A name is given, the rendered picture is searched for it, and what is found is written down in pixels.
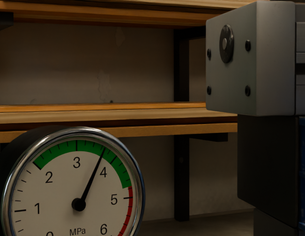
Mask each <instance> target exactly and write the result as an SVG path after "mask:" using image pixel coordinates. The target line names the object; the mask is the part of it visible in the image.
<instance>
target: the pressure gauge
mask: <svg viewBox="0 0 305 236"><path fill-rule="evenodd" d="M104 148H106V149H105V151H104V154H103V157H102V159H101V162H100V164H99V166H98V169H97V172H96V174H95V177H94V179H93V182H92V184H91V187H90V189H89V192H88V194H87V197H86V199H85V202H86V207H85V209H84V210H83V211H76V210H74V209H73V208H72V205H71V204H72V201H73V200H74V199H75V198H81V197H82V195H83V192H84V190H85V188H86V186H87V184H88V182H89V179H90V177H91V175H92V173H93V171H94V169H95V166H96V164H97V162H98V160H99V158H100V156H101V153H102V151H103V149H104ZM145 198H146V195H145V185H144V179H143V176H142V172H141V169H140V166H139V164H138V162H137V160H136V158H135V157H134V155H133V154H132V152H131V151H130V150H129V149H128V147H127V146H126V145H125V144H124V143H123V142H122V141H120V140H119V139H118V138H116V137H115V136H113V135H112V134H110V133H108V132H106V131H103V130H101V129H97V128H93V127H88V126H72V127H71V126H64V125H46V126H41V127H37V128H34V129H31V130H29V131H27V132H25V133H23V134H21V135H19V136H18V137H16V138H15V139H14V140H12V141H11V142H10V143H9V144H8V145H7V146H6V147H5V148H4V149H3V150H2V151H1V153H0V236H137V233H138V231H139V229H140V226H141V223H142V219H143V215H144V209H145Z"/></svg>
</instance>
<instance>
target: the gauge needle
mask: <svg viewBox="0 0 305 236"><path fill-rule="evenodd" d="M105 149H106V148H104V149H103V151H102V153H101V156H100V158H99V160H98V162H97V164H96V166H95V169H94V171H93V173H92V175H91V177H90V179H89V182H88V184H87V186H86V188H85V190H84V192H83V195H82V197H81V198H75V199H74V200H73V201H72V204H71V205H72V208H73V209H74V210H76V211H83V210H84V209H85V207H86V202H85V199H86V197H87V194H88V192H89V189H90V187H91V184H92V182H93V179H94V177H95V174H96V172H97V169H98V166H99V164H100V162H101V159H102V157H103V154H104V151H105Z"/></svg>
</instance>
